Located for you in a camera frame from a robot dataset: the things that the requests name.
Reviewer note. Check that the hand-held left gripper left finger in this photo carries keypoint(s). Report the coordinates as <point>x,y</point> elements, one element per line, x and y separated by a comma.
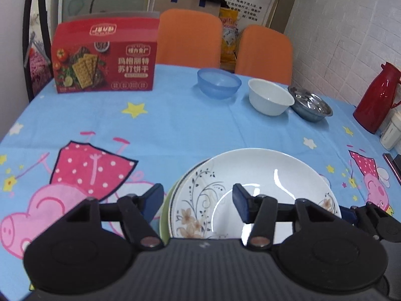
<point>155,198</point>

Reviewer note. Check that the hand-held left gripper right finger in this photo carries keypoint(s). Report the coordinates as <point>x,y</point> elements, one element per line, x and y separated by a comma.
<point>241,203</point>

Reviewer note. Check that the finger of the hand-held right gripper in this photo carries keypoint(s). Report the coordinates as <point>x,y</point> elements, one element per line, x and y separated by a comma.
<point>349,215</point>

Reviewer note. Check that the white floral plate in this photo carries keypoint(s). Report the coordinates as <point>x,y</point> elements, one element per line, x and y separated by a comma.
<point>250,169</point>

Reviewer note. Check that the pale green plate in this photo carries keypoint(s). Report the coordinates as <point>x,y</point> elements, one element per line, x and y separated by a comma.
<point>163,219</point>

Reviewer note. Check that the white plate with dark rim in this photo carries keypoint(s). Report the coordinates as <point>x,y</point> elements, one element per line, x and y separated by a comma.
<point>185,173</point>

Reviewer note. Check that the dark phone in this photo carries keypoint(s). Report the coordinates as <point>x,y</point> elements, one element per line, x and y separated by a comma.
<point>394,167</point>

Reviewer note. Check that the blue cartoon printed tablecloth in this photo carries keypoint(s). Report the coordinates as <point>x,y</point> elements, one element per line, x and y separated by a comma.
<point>188,125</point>

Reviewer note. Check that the white plastic jar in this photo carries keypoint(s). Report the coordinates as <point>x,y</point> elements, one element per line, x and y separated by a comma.
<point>391,134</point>

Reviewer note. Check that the white ceramic bowl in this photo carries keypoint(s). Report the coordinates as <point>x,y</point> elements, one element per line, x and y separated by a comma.
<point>269,97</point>

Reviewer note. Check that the stainless steel bowl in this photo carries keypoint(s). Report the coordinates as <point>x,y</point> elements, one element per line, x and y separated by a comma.
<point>310,105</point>

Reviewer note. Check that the red thermos jug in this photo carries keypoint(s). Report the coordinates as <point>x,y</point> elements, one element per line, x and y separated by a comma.
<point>376,100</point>

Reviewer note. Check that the blue plastic bowl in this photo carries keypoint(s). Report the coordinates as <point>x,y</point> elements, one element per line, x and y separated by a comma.
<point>219,83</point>

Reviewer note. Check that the orange chair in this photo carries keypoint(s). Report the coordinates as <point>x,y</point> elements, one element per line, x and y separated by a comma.
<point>264,53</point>
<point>188,37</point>

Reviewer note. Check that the red cracker box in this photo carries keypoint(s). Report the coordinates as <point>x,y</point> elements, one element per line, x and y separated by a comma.
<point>125,37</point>

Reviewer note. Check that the yellow snack bag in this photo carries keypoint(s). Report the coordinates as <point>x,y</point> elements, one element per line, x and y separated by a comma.
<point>229,37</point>

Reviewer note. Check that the pink patterned bag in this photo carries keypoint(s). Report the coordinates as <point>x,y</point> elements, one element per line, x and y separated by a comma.
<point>39,65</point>

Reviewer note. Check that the brown cardboard box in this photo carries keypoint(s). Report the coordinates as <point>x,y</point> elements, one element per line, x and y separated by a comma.
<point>184,3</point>

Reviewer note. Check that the wall poster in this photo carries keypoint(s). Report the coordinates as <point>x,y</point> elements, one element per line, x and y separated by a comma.
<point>250,3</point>

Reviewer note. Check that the black metal frame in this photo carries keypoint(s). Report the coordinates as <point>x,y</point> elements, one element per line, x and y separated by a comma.
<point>29,12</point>

